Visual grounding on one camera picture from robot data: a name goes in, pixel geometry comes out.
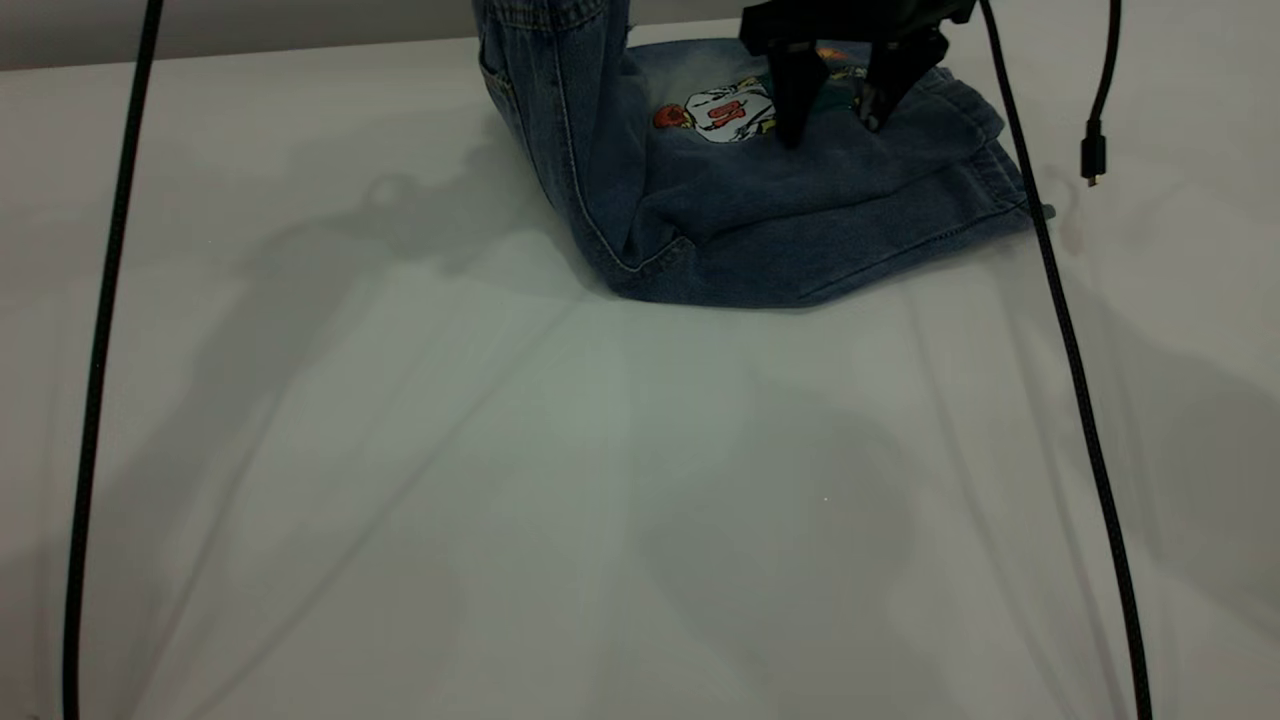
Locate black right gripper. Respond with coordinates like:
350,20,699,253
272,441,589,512
738,0,977,151

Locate blue denim shorts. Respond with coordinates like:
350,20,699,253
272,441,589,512
472,0,1057,311

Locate black dangling cable with plug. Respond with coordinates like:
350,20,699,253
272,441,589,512
1079,0,1124,189

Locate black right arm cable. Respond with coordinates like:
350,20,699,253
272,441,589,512
978,0,1154,720

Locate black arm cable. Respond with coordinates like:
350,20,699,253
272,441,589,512
60,0,167,720
978,0,1154,720

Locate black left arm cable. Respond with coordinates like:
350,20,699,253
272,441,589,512
60,0,167,720

